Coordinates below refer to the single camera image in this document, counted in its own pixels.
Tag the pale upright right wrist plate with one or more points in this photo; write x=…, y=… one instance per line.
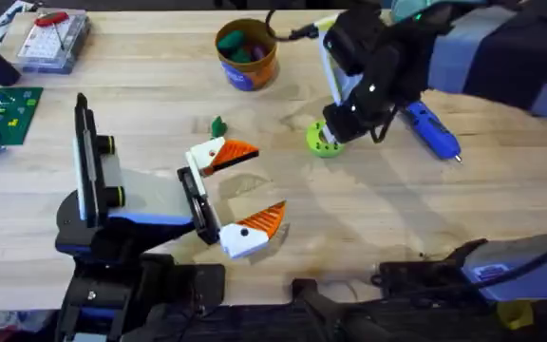
x=339, y=83

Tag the yellow block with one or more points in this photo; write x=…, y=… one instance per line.
x=515, y=314

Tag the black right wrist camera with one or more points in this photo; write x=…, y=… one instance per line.
x=352, y=40

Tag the grey black left gripper body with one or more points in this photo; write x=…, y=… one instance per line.
x=155, y=199

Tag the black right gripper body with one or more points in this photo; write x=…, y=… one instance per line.
x=378, y=90

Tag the green disc with holes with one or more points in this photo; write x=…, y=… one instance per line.
x=316, y=147

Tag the black upright left wrist plate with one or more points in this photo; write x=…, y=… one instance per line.
x=86, y=157

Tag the white orange left gripper finger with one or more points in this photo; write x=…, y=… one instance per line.
x=250, y=233
x=216, y=153

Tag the green vegetable toy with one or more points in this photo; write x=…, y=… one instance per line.
x=218, y=128

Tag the clear plastic box with parts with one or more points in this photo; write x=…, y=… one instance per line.
x=55, y=45

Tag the black rail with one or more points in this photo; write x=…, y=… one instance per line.
x=264, y=325

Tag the blue electric screwdriver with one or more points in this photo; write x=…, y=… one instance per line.
x=432, y=130

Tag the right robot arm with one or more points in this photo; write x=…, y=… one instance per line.
x=492, y=47

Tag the brown tub with toys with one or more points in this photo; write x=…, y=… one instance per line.
x=250, y=71

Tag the green board with blocks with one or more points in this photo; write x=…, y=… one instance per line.
x=3, y=114

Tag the white orange right gripper finger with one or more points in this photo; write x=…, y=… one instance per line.
x=331, y=135

